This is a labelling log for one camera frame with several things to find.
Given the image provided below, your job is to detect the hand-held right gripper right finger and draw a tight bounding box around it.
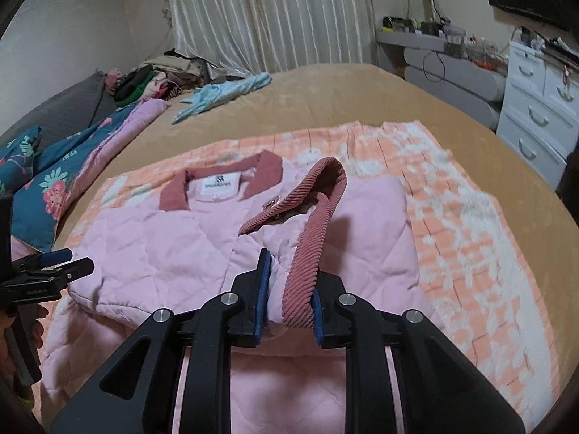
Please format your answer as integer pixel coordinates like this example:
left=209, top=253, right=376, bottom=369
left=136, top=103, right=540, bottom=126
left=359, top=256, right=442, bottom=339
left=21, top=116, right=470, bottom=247
left=311, top=271, right=525, bottom=434

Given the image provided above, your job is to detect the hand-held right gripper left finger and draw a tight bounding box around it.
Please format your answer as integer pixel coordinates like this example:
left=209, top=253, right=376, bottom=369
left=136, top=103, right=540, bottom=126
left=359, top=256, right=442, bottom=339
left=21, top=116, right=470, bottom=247
left=50, top=248, right=272, bottom=434

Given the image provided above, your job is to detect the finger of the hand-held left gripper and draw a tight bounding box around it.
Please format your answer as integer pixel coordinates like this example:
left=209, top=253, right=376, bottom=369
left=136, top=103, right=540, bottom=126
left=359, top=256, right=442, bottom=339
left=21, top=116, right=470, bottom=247
left=13, top=248, right=73, bottom=273
left=27, top=258, right=95, bottom=288

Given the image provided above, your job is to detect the pink quilted jacket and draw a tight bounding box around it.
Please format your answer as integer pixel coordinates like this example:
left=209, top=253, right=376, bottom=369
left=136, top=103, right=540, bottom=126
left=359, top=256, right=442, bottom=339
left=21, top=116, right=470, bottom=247
left=38, top=150, right=437, bottom=434

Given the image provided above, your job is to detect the pile of clothes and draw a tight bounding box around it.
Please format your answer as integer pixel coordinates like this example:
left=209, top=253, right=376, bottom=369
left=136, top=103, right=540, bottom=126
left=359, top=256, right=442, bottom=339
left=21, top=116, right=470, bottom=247
left=106, top=52, right=213, bottom=107

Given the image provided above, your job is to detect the person's left hand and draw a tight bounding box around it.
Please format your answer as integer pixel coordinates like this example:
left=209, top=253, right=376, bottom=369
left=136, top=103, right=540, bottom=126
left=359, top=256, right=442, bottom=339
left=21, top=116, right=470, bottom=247
left=0, top=303, right=50, bottom=374

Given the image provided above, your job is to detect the blue floral pillow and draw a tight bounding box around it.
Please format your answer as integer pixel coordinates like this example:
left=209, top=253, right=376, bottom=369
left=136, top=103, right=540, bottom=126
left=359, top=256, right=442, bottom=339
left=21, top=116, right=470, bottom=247
left=0, top=125, right=42, bottom=195

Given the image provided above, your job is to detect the blue floral quilt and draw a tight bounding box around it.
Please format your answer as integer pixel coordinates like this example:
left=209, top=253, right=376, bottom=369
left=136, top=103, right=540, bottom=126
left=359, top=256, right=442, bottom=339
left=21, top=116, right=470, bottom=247
left=11, top=99, right=170, bottom=254

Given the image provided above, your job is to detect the grey pillow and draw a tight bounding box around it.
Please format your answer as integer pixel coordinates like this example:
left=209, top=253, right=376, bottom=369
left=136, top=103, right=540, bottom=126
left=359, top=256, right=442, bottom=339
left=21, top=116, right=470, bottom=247
left=0, top=70, right=118, bottom=145

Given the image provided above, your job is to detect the orange checked blanket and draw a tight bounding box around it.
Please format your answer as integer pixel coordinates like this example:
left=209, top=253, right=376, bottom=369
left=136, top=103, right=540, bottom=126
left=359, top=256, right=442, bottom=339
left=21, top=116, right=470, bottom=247
left=45, top=120, right=550, bottom=434

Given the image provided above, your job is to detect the light blue garment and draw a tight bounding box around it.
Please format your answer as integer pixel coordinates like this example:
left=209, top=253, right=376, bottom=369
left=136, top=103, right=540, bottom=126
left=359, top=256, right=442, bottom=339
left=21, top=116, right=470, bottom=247
left=171, top=72, right=273, bottom=125

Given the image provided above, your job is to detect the grey vanity table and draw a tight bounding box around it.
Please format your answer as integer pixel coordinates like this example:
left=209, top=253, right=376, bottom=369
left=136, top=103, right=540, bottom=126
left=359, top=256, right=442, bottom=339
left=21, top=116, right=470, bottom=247
left=375, top=27, right=507, bottom=129

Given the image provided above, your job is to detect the white curtain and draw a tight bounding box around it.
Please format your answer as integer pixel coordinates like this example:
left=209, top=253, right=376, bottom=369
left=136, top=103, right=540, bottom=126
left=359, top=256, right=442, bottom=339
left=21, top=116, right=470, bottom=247
left=165, top=0, right=376, bottom=77

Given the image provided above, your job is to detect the dark cloth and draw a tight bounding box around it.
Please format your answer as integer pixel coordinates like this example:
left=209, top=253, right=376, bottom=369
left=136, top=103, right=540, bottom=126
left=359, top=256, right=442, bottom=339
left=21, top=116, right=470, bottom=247
left=557, top=147, right=579, bottom=209

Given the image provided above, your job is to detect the white drawer chest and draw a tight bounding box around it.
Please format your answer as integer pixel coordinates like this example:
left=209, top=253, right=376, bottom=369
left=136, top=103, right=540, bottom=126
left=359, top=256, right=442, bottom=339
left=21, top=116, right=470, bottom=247
left=495, top=40, right=579, bottom=188

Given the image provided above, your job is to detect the clutter of small bottles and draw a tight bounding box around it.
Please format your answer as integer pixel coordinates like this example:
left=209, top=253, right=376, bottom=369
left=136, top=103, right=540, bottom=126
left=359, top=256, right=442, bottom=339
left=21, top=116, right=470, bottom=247
left=382, top=14, right=510, bottom=68

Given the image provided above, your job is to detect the black flat device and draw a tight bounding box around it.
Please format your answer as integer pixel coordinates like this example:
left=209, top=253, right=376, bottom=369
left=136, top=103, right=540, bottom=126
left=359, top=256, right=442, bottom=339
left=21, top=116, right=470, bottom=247
left=545, top=36, right=579, bottom=61

